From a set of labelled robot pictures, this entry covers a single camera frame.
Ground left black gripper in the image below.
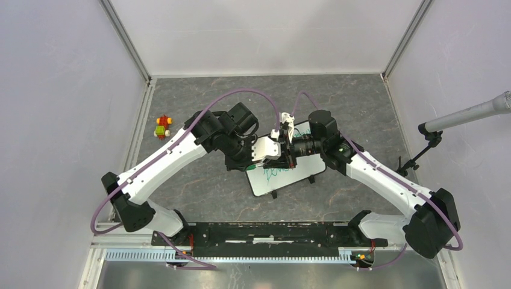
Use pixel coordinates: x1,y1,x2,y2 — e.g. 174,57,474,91
222,132,263,172

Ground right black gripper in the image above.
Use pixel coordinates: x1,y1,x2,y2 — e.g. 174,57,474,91
262,129,324,170

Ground small whiteboard with stand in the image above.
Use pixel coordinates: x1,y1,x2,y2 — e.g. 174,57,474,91
245,120,328,199

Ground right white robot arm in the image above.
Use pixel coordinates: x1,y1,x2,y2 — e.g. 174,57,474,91
280,110,464,259

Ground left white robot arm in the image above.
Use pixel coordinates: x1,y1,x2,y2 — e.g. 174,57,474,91
101,103,259,246

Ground black microphone stand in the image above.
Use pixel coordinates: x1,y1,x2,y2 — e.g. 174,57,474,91
396,131,443,177

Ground grey microphone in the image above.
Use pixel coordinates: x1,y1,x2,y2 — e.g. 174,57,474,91
418,91,510,135

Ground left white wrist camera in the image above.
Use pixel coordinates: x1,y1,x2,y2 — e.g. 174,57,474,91
251,130,281,167

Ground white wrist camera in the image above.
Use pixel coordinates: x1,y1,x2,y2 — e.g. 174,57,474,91
280,112,295,141
251,130,281,167

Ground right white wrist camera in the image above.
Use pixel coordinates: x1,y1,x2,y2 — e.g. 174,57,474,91
280,112,295,141

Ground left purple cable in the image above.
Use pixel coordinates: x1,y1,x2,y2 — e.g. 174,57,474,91
90,88,281,271

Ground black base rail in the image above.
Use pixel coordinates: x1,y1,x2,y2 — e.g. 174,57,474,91
151,222,388,258

